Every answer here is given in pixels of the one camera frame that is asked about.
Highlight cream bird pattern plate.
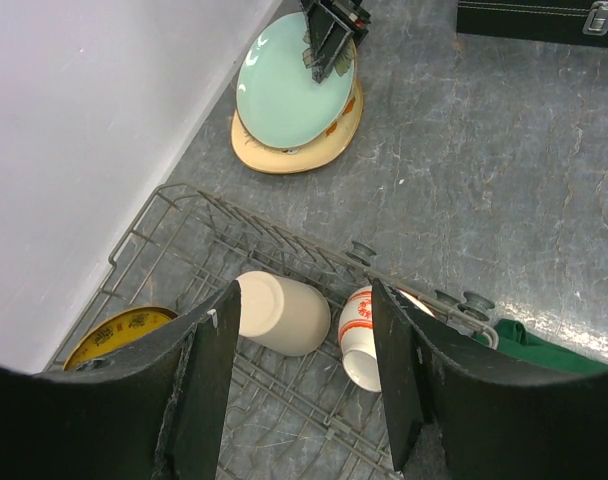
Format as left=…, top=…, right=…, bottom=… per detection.
left=231, top=80, right=364, bottom=175

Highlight black glass lid box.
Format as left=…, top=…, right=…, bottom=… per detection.
left=456, top=0, right=608, bottom=48

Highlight beige cup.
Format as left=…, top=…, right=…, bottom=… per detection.
left=236, top=271, right=331, bottom=356

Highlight white red pattern bowl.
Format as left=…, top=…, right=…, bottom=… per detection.
left=337, top=284, right=435, bottom=394

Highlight mint green flower plate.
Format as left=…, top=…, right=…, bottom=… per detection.
left=236, top=12, right=357, bottom=149

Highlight yellow patterned small plate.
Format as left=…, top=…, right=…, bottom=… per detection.
left=63, top=306, right=178, bottom=371

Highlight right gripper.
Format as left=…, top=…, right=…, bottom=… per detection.
left=300, top=0, right=371, bottom=84

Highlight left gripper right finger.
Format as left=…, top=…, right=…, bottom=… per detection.
left=372, top=281, right=608, bottom=479

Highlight folded green cloth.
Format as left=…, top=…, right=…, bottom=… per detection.
left=493, top=319, right=608, bottom=375

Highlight grey wire dish rack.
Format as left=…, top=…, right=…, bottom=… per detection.
left=43, top=182, right=500, bottom=480

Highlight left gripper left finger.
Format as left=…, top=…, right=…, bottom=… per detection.
left=0, top=282, right=241, bottom=479

